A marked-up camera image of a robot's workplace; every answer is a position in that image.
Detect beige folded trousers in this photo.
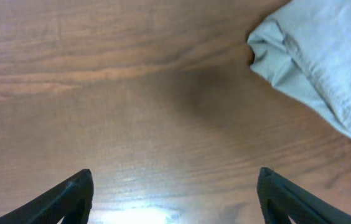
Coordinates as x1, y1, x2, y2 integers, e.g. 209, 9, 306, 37
247, 0, 351, 139

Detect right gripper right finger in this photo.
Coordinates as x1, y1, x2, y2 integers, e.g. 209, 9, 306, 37
256, 167, 351, 224

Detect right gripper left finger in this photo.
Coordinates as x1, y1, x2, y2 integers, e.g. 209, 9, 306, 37
0, 169, 94, 224

